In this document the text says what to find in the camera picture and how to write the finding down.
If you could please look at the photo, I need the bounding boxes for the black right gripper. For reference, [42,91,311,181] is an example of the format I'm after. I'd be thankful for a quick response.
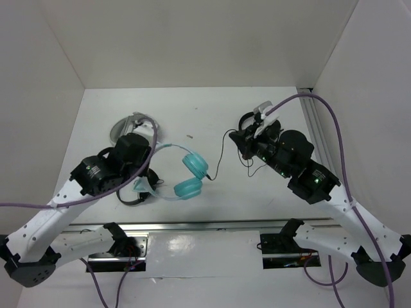
[228,121,290,177]

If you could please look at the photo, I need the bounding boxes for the black headphone audio cable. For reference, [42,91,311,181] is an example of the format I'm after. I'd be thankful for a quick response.
[207,128,267,181]

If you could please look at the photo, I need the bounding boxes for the teal cat-ear headphones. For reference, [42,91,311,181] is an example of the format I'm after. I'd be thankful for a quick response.
[133,143,209,201]

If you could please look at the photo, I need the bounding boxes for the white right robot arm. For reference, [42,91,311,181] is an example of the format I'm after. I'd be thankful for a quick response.
[229,128,410,287]

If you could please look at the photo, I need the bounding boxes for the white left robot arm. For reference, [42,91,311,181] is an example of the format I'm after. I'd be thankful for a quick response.
[1,133,153,287]

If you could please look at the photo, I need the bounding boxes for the large black headset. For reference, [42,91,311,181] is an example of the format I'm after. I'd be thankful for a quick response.
[238,112,283,134]

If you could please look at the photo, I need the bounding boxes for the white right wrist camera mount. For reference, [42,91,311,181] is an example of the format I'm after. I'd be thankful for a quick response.
[253,101,279,139]

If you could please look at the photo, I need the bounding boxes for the aluminium table edge rail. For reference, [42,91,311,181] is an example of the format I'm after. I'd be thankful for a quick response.
[63,218,339,233]

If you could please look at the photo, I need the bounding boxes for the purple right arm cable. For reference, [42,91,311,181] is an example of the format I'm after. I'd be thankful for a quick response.
[266,92,396,308]

